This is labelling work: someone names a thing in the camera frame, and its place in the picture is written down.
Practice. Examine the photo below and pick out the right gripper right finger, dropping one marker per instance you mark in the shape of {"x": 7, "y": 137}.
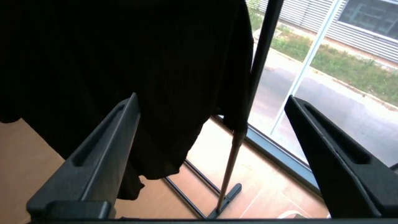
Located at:
{"x": 335, "y": 174}

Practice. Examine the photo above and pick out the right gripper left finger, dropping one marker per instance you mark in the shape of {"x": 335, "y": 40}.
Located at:
{"x": 102, "y": 155}

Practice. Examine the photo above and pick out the black garment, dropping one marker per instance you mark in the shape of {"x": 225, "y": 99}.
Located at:
{"x": 155, "y": 62}

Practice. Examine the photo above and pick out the black clothes rack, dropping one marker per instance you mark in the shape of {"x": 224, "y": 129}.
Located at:
{"x": 264, "y": 46}

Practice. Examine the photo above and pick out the window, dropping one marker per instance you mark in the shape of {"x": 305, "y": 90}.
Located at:
{"x": 342, "y": 93}

